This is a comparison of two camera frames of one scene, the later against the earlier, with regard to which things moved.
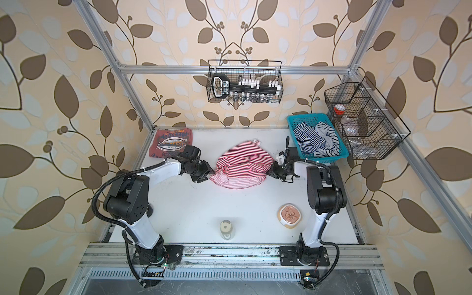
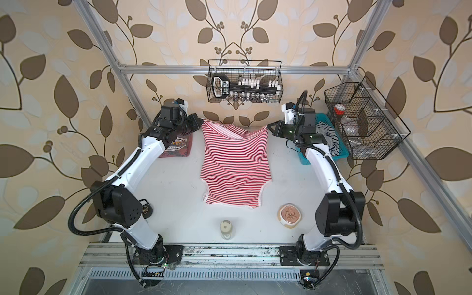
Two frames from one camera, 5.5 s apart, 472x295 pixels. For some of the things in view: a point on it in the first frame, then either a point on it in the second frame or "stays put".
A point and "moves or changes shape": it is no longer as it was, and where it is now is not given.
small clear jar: (227, 229) stays put
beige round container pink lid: (289, 216) stays put
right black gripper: (273, 171) to (281, 125)
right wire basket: (370, 129) stays put
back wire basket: (244, 82) stays put
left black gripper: (208, 169) to (194, 125)
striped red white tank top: (243, 165) moves or changes shape
